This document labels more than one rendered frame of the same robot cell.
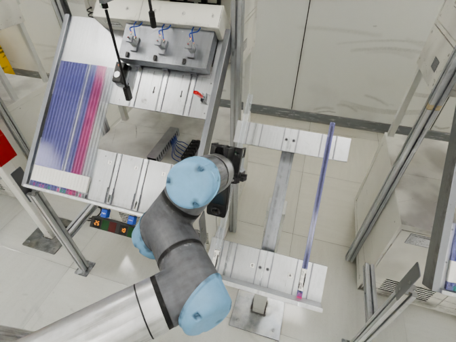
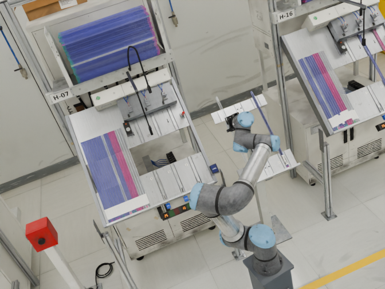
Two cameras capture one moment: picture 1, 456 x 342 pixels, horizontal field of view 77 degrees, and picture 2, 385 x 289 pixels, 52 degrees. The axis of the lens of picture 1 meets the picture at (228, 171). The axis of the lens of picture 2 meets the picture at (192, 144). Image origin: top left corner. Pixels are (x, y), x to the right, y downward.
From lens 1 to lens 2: 1.56 m
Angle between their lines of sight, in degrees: 22
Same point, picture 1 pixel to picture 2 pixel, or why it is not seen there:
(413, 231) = (310, 125)
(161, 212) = (242, 133)
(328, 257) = (282, 184)
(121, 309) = (259, 149)
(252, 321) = not seen: hidden behind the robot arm
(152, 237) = (245, 141)
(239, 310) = not seen: hidden behind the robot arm
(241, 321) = not seen: hidden behind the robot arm
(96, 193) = (155, 199)
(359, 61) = (209, 57)
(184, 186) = (246, 119)
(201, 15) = (158, 77)
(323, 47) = (180, 60)
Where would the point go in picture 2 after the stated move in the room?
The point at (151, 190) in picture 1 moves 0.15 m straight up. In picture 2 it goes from (185, 176) to (179, 156)
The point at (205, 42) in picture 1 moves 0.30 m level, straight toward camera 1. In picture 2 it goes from (168, 88) to (199, 100)
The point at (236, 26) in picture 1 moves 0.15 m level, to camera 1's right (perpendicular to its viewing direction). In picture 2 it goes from (175, 74) to (193, 64)
